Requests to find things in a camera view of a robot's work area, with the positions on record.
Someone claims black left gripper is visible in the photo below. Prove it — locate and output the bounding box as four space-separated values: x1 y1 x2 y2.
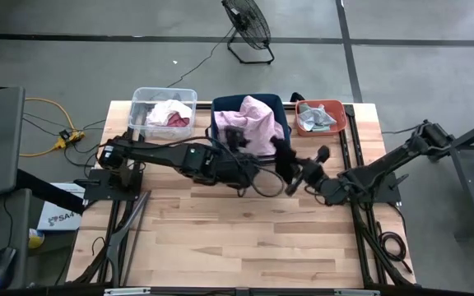
216 127 262 188

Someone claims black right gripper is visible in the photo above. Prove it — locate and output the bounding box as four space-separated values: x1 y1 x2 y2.
286 146 332 197

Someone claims large light pink cloth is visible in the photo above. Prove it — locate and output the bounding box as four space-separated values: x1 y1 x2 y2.
213 95 286 157

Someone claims grey cloth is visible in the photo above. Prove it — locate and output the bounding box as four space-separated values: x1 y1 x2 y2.
297 103 338 132

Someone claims dark pink cloth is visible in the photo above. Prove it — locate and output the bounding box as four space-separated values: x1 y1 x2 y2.
166 113 191 128

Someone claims orange plastic bin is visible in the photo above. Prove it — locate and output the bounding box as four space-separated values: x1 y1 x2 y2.
294 99 348 137

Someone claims clear plastic bin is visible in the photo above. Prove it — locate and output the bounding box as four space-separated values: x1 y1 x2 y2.
128 86 198 141

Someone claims black floor fan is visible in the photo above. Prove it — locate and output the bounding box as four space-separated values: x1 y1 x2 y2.
221 0 276 66

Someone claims white cardboard box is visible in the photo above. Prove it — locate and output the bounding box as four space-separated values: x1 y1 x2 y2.
37 183 86 232

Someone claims yellow ball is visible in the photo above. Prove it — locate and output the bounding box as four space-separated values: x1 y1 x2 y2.
28 228 45 250

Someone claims dark grey desk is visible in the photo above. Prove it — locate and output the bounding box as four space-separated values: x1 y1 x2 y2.
0 187 33 293

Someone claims black computer mouse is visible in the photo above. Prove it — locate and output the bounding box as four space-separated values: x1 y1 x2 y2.
0 246 18 289

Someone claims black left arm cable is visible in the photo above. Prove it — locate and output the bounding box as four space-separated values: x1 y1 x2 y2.
236 164 287 199

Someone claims black fan cable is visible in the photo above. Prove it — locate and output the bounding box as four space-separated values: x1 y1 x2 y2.
150 25 236 102

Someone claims black aluminium table frame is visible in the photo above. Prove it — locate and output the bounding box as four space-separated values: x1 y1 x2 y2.
70 100 217 289
337 102 417 289

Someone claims coiled black cable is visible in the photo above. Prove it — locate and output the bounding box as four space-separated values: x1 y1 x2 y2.
376 221 413 275

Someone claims silver metal bracket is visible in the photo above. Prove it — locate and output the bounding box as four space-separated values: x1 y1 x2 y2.
334 289 381 296
104 287 151 296

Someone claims yellow extension cord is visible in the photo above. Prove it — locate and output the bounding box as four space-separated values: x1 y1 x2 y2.
0 69 86 160

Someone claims black metal stand frame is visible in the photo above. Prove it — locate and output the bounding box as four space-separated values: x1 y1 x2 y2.
425 113 474 240

